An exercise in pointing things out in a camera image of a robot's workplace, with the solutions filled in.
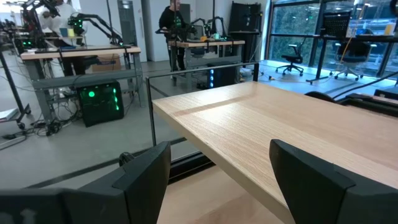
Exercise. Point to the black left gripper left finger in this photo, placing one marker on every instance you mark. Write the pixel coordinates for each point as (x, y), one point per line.
(136, 193)

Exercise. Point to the person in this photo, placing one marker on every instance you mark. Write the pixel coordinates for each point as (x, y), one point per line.
(169, 18)
(66, 15)

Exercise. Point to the wooden background workbench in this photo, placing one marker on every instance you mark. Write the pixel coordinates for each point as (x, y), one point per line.
(205, 44)
(77, 52)

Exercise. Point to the computer tower with blue lights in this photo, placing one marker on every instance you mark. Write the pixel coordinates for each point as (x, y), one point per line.
(220, 76)

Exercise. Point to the small yellow object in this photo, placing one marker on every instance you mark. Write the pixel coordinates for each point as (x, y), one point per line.
(203, 39)

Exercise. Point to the black perforated panel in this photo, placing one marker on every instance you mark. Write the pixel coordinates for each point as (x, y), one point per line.
(335, 24)

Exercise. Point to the computer tower with green lights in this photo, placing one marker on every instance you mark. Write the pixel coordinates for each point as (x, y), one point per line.
(99, 105)

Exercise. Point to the black standing desk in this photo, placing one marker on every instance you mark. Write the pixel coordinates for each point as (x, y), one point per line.
(357, 38)

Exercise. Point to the cardboard box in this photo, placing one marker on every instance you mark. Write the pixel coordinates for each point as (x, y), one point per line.
(107, 63)

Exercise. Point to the black wheeled stand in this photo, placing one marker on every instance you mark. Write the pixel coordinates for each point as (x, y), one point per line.
(11, 84)

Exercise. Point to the black background robot arm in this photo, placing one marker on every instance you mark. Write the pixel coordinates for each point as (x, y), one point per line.
(31, 18)
(99, 25)
(199, 22)
(221, 25)

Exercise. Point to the black office chair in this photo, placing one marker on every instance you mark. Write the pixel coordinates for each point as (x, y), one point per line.
(292, 58)
(354, 53)

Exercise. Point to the grey door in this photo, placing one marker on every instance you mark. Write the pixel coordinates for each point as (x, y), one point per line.
(127, 21)

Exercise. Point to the small teal cup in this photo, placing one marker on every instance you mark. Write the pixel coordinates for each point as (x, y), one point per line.
(216, 36)

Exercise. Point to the wooden shelf with black frame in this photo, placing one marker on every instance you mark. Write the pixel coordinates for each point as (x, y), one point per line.
(264, 124)

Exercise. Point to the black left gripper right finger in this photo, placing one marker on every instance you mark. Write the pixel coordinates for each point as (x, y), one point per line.
(317, 193)

